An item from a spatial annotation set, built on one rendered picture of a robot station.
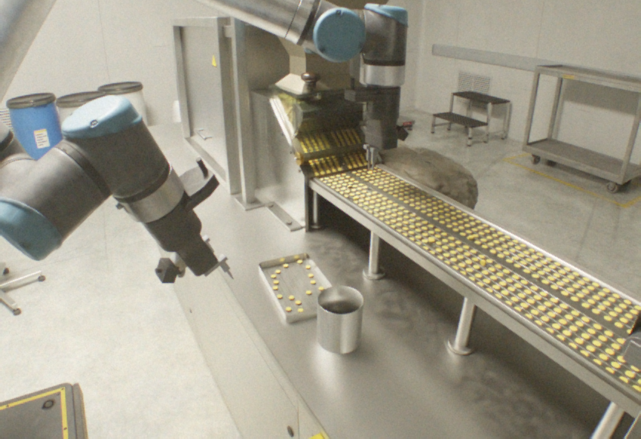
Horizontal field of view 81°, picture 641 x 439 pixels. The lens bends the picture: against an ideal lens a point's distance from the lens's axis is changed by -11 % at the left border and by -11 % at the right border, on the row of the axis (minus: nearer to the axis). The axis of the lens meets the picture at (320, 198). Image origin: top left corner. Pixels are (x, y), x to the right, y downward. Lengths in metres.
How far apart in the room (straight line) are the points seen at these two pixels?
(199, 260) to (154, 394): 1.22
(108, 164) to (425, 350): 0.59
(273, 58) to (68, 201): 0.92
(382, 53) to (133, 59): 3.85
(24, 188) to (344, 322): 0.50
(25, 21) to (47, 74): 3.56
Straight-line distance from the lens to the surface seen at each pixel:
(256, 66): 1.30
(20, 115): 4.01
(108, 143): 0.54
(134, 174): 0.56
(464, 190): 1.09
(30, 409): 1.53
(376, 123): 0.95
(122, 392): 1.90
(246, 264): 1.01
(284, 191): 1.19
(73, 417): 1.45
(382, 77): 0.91
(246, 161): 1.23
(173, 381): 1.87
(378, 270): 0.95
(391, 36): 0.90
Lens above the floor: 1.35
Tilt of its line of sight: 25 degrees down
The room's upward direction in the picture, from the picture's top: straight up
